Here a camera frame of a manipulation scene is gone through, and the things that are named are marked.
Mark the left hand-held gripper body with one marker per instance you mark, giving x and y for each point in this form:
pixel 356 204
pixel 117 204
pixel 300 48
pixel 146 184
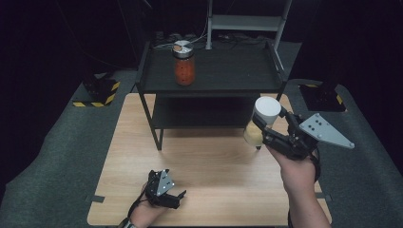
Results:
pixel 158 193

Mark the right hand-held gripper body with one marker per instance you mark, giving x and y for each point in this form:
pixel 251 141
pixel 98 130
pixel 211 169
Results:
pixel 294 142

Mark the yellow sauce jar white lid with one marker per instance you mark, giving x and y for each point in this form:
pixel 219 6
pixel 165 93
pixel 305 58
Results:
pixel 267 109

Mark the black two-tier metal shelf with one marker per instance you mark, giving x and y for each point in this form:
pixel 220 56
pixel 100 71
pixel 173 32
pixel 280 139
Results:
pixel 228 72

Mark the red sauce jar silver lid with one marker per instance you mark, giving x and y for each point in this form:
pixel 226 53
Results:
pixel 184 68

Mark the person's left hand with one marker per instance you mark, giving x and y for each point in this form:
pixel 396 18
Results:
pixel 145 213

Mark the person's right hand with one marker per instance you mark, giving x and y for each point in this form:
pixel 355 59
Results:
pixel 297 174

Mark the black base with yellow stripes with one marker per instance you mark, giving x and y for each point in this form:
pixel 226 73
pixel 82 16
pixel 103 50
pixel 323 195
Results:
pixel 96 90
pixel 323 98

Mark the wristwatch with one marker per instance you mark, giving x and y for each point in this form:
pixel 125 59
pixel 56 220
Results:
pixel 126 224

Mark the grey tape strip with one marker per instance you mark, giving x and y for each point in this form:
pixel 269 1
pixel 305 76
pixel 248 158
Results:
pixel 324 197
pixel 98 199

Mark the grey metal stand frame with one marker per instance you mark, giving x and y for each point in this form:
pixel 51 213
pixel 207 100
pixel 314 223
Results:
pixel 245 22

